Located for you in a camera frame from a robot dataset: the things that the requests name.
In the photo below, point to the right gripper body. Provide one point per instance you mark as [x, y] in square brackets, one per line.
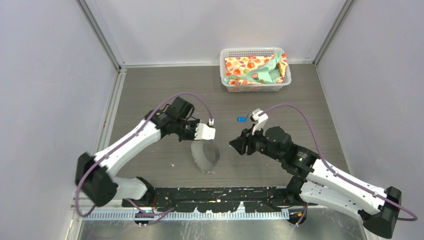
[257, 142]

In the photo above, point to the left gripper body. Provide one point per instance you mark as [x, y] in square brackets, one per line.
[188, 130]

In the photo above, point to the large metal keyring disc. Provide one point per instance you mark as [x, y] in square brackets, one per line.
[205, 154]

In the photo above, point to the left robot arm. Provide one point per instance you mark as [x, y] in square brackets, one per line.
[96, 174]

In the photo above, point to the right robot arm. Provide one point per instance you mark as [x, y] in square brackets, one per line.
[317, 182]

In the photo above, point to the blue key tag far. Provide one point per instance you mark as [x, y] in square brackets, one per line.
[242, 119]

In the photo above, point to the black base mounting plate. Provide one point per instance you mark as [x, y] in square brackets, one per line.
[258, 199]

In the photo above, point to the floral patterned cloth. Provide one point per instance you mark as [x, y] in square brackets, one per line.
[250, 70]

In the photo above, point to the white plastic basket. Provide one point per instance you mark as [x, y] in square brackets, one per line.
[251, 51]

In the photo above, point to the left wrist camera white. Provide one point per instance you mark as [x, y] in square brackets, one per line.
[205, 131]

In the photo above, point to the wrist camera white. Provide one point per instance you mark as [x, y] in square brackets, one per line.
[259, 119]
[205, 131]

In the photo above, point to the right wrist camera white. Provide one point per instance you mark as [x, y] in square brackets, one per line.
[259, 119]

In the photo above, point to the aluminium frame rail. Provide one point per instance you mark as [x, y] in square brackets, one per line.
[126, 211]

